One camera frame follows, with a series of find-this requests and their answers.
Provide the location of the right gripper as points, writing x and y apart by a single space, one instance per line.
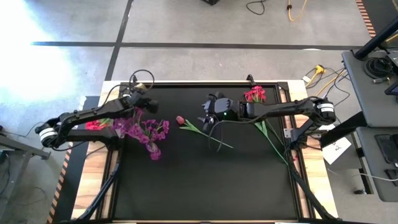
227 109

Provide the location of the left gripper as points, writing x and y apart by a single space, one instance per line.
143 102

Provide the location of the pink artificial tulip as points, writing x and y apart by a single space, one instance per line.
180 120
262 129

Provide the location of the red artificial flower bunch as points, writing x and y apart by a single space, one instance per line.
93 125
255 95

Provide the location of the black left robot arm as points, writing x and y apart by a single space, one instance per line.
93 112

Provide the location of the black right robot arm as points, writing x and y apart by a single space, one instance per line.
280 109

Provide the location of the purple glass vase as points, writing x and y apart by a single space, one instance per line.
154 154

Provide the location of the black table mat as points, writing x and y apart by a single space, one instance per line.
202 180

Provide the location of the black striped-edge floor mat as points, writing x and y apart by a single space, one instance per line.
385 9
69 174

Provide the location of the black floor object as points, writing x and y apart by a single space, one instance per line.
211 2

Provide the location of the grey side table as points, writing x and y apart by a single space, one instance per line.
18 146

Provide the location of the grey desk with tablet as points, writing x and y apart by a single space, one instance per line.
371 174

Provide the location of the black tablet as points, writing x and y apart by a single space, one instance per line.
387 147

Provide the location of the black round pole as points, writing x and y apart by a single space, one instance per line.
376 39

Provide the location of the black device with screen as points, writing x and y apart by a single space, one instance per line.
393 89

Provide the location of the black frame clamp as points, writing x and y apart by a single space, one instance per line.
249 78
134 78

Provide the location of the black aluminium table frame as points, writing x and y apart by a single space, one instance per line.
199 84

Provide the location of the silver mounting bracket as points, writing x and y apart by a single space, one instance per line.
287 133

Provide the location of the black diagonal frame strut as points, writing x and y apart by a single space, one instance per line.
311 193
99 193

